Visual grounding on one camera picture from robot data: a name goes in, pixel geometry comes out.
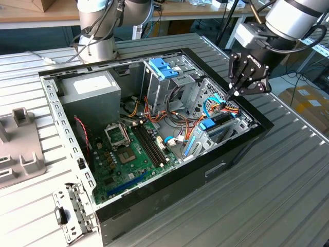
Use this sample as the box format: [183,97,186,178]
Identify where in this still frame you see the yellow black power wires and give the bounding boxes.
[122,100,141,118]

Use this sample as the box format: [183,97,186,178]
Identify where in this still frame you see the wooden desk white legs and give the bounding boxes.
[0,0,273,51]

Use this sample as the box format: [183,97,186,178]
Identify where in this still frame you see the orange black wire bundle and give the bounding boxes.
[143,96,201,129]

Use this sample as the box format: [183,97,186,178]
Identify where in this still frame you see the green motherboard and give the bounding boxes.
[91,118,181,206]

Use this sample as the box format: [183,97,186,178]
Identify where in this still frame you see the short blue wire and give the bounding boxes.
[163,135,178,148]

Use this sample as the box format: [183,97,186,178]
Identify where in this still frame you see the blue expansion slot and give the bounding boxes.
[106,170,150,198]

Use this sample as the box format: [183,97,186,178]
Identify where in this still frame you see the thin arm cable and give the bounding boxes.
[24,0,121,65]

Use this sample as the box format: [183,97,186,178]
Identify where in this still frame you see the grey power supply unit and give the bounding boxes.
[59,69,122,134]

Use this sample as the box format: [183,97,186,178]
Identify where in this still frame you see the white board connector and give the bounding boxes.
[155,135,166,152]

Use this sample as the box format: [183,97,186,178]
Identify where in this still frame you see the cardboard box with labels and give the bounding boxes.
[278,86,329,134]

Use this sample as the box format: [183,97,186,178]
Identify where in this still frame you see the black RAM slot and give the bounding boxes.
[140,122,168,163]
[138,123,166,164]
[135,124,163,166]
[132,125,161,168]

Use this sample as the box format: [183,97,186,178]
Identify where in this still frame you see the metal socket cover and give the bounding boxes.
[103,122,131,152]

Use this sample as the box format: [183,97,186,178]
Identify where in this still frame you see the metal optical drive cage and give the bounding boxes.
[140,54,204,117]

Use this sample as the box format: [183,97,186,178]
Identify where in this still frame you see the grey metal disk bay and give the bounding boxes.
[182,112,258,162]

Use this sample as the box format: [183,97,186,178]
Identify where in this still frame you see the open black PC case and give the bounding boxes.
[38,47,275,247]

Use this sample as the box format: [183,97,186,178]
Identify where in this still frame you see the grey parts rack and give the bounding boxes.
[0,108,49,191]

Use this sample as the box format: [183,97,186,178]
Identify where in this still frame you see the hard disk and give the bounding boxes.
[184,110,241,157]

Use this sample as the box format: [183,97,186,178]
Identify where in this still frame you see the blue drive cage latch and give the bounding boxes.
[148,58,179,81]

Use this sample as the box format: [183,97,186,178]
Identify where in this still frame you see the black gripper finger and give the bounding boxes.
[228,52,250,100]
[233,64,272,97]

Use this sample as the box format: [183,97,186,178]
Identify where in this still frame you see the small brown cardboard box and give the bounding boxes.
[15,0,56,13]

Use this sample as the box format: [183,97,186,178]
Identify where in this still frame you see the orange disk power wire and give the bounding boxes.
[181,101,241,155]

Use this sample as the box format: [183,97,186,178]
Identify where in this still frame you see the black tripod stand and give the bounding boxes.
[215,0,239,54]

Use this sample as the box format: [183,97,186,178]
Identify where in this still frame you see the CPU socket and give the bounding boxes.
[117,146,137,166]

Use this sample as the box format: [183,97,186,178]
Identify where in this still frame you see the black camera cable with plug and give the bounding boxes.
[257,24,327,55]

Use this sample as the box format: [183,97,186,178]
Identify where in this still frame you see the blue data wire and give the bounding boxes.
[202,93,224,120]

